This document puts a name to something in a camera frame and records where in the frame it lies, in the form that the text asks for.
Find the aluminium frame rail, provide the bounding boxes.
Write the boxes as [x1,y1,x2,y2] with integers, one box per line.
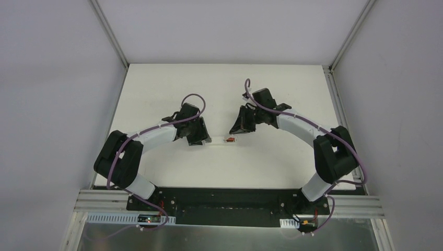
[61,64,394,250]

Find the white remote control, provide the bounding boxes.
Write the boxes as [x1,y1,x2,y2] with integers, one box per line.
[204,136,239,146]

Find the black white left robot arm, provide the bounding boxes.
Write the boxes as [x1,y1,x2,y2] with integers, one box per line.
[94,102,211,212]

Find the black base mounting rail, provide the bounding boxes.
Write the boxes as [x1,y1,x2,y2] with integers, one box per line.
[148,187,330,227]

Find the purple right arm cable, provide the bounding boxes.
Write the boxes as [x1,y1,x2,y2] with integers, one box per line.
[243,78,368,236]

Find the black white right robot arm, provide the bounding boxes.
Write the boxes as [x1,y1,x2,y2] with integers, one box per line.
[229,87,359,214]

